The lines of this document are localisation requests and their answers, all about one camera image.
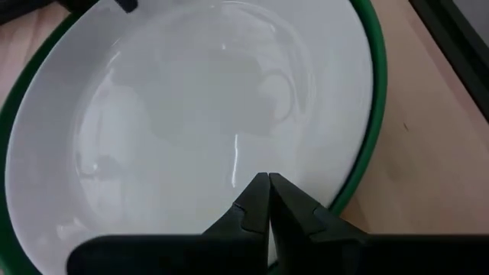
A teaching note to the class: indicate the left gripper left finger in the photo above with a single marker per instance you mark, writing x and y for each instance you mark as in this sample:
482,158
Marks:
248,225

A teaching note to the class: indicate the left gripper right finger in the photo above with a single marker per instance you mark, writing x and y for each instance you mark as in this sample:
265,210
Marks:
302,229

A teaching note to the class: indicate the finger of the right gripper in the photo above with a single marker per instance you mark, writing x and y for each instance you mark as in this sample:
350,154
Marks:
127,4
23,5

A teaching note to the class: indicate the white plate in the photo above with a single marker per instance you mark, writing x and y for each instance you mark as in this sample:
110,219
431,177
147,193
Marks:
172,114

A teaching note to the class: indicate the green plate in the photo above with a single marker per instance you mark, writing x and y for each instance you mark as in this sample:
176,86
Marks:
379,95

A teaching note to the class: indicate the black table frame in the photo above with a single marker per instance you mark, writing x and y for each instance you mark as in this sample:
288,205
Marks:
458,49

